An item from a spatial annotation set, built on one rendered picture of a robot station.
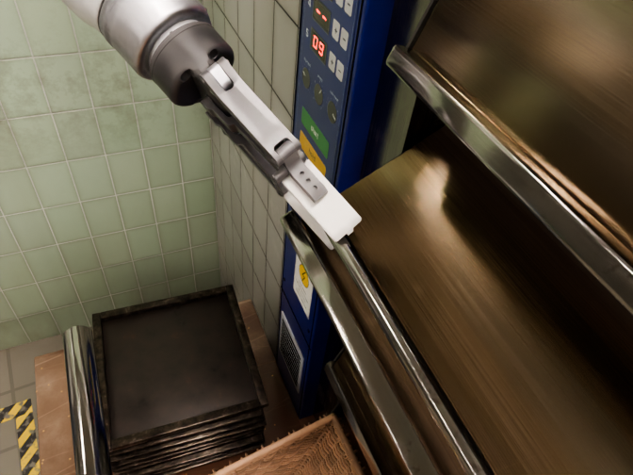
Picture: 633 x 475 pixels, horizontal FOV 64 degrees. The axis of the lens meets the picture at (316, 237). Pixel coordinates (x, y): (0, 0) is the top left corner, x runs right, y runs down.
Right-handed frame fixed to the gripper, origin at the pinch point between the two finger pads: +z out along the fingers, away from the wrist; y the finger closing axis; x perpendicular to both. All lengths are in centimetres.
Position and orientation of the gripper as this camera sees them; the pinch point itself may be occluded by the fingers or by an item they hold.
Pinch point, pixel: (322, 210)
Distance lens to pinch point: 46.2
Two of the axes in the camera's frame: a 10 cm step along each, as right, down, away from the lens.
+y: -0.4, 1.3, 9.9
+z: 6.6, 7.5, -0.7
